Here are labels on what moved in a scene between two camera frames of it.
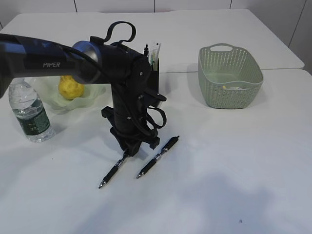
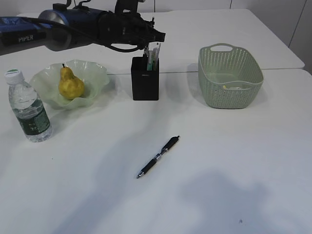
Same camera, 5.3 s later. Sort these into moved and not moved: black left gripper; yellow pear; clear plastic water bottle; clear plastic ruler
Moved: black left gripper
Not moved: clear plastic water bottle; clear plastic ruler; yellow pear
